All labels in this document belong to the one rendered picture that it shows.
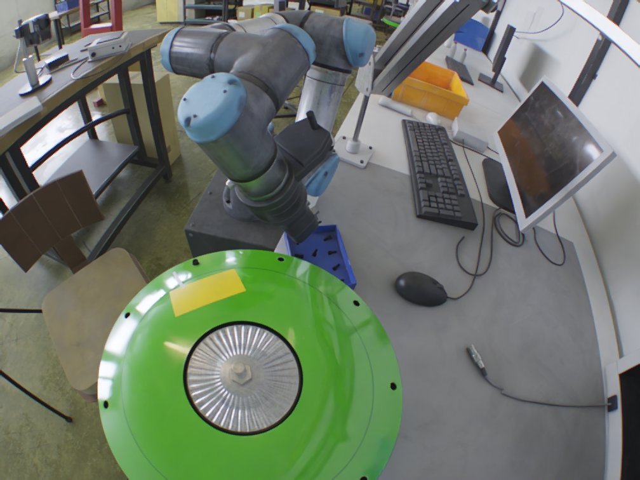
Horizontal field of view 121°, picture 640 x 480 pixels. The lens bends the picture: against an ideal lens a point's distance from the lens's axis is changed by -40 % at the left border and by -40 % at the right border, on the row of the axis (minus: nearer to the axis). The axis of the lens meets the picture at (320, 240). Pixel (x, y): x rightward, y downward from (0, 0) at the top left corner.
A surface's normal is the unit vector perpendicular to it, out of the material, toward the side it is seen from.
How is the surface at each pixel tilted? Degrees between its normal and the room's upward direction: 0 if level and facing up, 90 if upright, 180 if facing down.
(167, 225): 0
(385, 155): 0
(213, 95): 32
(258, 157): 87
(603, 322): 0
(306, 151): 27
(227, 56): 69
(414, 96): 94
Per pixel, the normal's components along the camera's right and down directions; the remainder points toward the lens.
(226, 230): 0.14, -0.61
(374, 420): 0.50, -0.45
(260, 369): 0.36, -0.65
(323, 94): 0.04, 0.62
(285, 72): 0.71, 0.18
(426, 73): -0.22, 0.69
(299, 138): -0.21, -0.33
